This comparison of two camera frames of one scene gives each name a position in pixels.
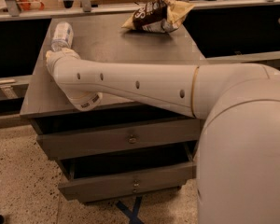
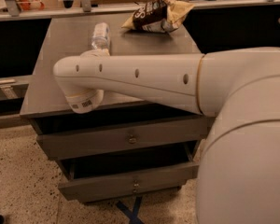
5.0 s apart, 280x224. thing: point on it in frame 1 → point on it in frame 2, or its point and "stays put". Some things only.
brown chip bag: (158, 15) stays put
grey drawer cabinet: (117, 149) stays put
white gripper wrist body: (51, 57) → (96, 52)
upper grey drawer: (62, 137) stays put
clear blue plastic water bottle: (63, 35) → (101, 38)
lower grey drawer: (95, 180) stays put
